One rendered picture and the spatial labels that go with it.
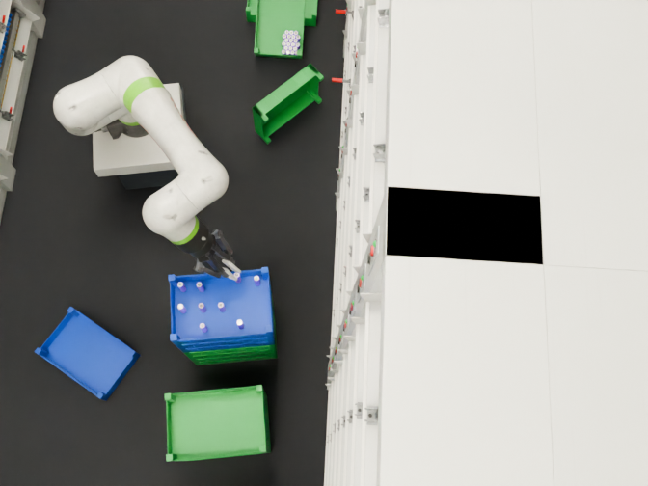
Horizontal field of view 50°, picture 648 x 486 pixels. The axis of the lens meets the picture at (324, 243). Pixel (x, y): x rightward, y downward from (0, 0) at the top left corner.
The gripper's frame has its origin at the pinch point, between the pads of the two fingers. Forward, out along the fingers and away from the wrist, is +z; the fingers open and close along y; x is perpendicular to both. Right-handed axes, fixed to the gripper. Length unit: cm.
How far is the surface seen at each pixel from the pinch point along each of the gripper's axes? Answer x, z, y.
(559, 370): 105, -74, 17
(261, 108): -43, 29, -72
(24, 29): -139, -9, -66
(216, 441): -1, 36, 45
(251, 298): -0.8, 17.8, 2.0
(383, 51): 58, -68, -30
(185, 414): -12, 30, 41
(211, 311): -9.1, 13.9, 10.9
